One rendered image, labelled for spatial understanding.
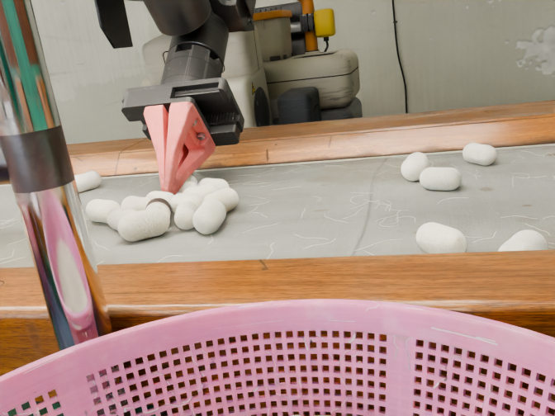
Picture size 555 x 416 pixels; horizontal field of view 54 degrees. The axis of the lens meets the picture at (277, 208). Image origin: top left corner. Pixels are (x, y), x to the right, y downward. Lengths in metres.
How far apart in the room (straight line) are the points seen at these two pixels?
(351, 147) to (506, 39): 1.91
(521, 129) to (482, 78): 1.87
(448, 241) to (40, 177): 0.21
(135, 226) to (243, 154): 0.23
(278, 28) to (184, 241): 1.01
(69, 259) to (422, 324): 0.14
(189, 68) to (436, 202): 0.26
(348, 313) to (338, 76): 1.10
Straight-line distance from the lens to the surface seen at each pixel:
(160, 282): 0.27
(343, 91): 1.29
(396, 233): 0.36
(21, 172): 0.22
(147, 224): 0.41
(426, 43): 2.43
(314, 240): 0.36
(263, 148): 0.60
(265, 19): 1.36
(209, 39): 0.56
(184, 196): 0.45
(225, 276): 0.27
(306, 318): 0.22
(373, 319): 0.22
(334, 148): 0.58
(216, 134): 0.52
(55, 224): 0.22
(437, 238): 0.32
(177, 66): 0.54
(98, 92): 2.87
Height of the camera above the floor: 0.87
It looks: 18 degrees down
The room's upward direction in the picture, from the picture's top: 7 degrees counter-clockwise
